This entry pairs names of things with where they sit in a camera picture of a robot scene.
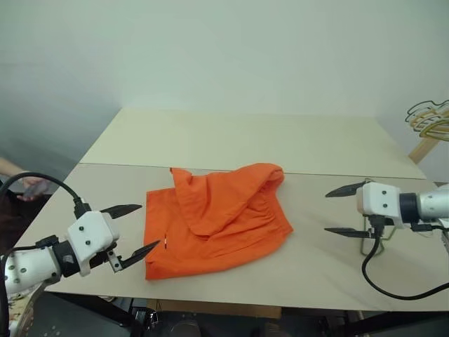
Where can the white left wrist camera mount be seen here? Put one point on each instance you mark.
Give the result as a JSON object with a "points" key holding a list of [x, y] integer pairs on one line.
{"points": [[91, 231]]}

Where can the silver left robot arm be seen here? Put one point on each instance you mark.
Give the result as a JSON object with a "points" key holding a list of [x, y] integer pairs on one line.
{"points": [[24, 267]]}

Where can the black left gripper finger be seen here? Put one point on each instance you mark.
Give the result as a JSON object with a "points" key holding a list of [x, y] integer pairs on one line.
{"points": [[122, 210], [138, 253]]}

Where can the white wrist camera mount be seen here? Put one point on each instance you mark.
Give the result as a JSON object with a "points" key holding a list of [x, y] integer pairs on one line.
{"points": [[379, 201], [91, 231]]}

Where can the orange shorts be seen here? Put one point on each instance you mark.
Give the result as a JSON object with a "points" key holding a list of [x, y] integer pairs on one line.
{"points": [[217, 224]]}

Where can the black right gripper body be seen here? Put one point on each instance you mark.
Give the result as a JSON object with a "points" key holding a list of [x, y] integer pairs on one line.
{"points": [[371, 233]]}

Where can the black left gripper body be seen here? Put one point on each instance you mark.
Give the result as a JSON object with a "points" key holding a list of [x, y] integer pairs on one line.
{"points": [[100, 260]]}

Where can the brown board under table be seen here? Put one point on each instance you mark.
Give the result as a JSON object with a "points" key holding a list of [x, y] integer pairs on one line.
{"points": [[217, 305]]}

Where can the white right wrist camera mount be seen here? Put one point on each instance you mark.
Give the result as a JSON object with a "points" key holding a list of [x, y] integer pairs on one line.
{"points": [[379, 201]]}

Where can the bystander bare hand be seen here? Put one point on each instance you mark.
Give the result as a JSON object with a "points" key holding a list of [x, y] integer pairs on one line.
{"points": [[35, 179]]}

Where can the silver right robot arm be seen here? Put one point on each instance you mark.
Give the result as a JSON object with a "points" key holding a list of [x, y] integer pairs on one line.
{"points": [[431, 205]]}

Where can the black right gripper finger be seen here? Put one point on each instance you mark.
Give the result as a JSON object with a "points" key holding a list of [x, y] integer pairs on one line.
{"points": [[347, 232], [347, 191]]}

